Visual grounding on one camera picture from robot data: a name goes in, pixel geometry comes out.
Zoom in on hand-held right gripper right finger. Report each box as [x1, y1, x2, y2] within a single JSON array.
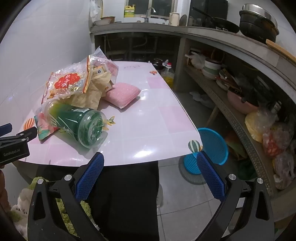
[[195, 151, 275, 241]]

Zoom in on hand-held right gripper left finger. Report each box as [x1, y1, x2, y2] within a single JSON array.
[[27, 152, 109, 241]]

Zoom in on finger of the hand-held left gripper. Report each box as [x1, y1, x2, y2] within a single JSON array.
[[0, 123, 12, 135], [0, 127, 38, 145]]

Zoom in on colourful snack packet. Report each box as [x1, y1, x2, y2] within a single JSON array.
[[34, 112, 61, 142]]

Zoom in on blue plastic basket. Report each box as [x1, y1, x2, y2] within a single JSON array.
[[180, 127, 229, 175]]

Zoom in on green clear plastic cup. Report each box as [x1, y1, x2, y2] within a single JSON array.
[[35, 100, 109, 149]]

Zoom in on person's left forearm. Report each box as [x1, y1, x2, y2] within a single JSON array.
[[0, 170, 8, 209]]

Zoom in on person's black pants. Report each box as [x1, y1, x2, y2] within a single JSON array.
[[88, 161, 160, 241]]

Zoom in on green white fluffy cloth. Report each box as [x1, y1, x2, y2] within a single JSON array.
[[10, 176, 97, 237]]

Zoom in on white shoe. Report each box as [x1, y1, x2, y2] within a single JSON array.
[[156, 183, 163, 208]]

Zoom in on perforated metal shelf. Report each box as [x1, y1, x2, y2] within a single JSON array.
[[185, 67, 278, 197]]

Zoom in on red printed snack bag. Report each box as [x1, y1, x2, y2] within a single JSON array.
[[42, 69, 91, 105]]

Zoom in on yellow plastic bag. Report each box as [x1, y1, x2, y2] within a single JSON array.
[[245, 111, 271, 142]]

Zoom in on beige plastic bag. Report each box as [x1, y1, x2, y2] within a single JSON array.
[[66, 72, 114, 110]]

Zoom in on plastic bags of food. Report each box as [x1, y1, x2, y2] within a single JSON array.
[[262, 123, 293, 158]]

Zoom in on pinkish plastic bag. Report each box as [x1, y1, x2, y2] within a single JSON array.
[[273, 152, 295, 190]]

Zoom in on pink basin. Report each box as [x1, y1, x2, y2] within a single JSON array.
[[227, 88, 259, 114]]

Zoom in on pink sponge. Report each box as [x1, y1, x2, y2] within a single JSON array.
[[102, 82, 141, 109]]

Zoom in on stack of plates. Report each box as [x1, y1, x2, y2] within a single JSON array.
[[216, 70, 234, 91]]

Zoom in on clear plastic bag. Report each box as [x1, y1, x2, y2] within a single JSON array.
[[85, 46, 119, 93]]

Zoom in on yellow cooking oil bottle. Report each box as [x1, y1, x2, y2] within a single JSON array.
[[160, 61, 174, 88]]

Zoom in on white green-banded bowl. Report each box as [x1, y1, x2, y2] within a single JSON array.
[[205, 59, 223, 70]]

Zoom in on white plastic bag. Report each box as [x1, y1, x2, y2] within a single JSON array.
[[185, 52, 206, 69]]

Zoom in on dark ceramic jar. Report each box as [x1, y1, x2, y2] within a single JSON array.
[[153, 58, 166, 70]]

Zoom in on grey concrete counter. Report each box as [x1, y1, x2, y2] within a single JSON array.
[[90, 22, 296, 105]]

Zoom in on translucent plastic bag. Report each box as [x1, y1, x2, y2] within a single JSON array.
[[89, 0, 103, 18]]

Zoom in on wooden cutting board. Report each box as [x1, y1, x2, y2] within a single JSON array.
[[266, 39, 296, 62]]

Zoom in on black wok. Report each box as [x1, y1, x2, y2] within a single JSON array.
[[192, 7, 240, 34]]

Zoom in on black cooking pot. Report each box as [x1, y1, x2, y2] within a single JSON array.
[[239, 10, 279, 44]]

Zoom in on yellow green dish soap bottle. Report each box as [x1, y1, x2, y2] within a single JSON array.
[[124, 5, 137, 18]]

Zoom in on white jug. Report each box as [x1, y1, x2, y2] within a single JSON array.
[[169, 12, 180, 26]]

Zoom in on steel pot lid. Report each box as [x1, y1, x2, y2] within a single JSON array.
[[242, 3, 278, 27]]

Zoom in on metal faucet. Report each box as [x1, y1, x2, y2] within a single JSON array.
[[145, 7, 158, 24]]

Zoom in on window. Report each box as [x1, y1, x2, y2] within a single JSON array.
[[125, 0, 191, 19]]

